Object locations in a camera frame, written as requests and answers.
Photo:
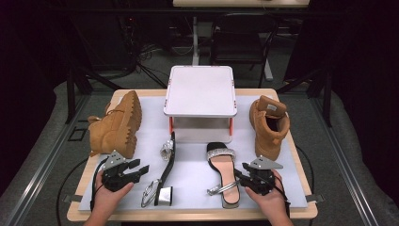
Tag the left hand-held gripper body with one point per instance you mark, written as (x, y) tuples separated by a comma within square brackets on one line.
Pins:
[(117, 177)]

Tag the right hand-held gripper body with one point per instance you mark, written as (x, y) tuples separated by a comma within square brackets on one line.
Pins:
[(262, 179)]

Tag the black heeled sandal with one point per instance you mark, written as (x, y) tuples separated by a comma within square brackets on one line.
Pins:
[(167, 169), (227, 175)]

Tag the tan suede boot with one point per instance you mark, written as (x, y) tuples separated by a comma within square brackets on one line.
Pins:
[(116, 125), (266, 141)]

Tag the white shoe rack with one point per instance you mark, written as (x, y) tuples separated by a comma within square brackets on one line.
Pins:
[(200, 91)]

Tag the person's left hand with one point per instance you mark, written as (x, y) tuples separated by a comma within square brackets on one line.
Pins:
[(105, 201)]

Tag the person's right hand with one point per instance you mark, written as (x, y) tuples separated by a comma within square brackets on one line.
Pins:
[(273, 204)]

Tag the white table mat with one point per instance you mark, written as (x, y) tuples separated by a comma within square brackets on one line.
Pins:
[(191, 175)]

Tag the black metal stand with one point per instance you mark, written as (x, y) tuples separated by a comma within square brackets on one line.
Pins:
[(327, 100), (70, 94)]

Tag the black chair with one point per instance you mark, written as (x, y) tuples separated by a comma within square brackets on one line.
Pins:
[(238, 40)]

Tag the white background desk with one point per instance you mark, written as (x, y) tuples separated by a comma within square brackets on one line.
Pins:
[(195, 40)]

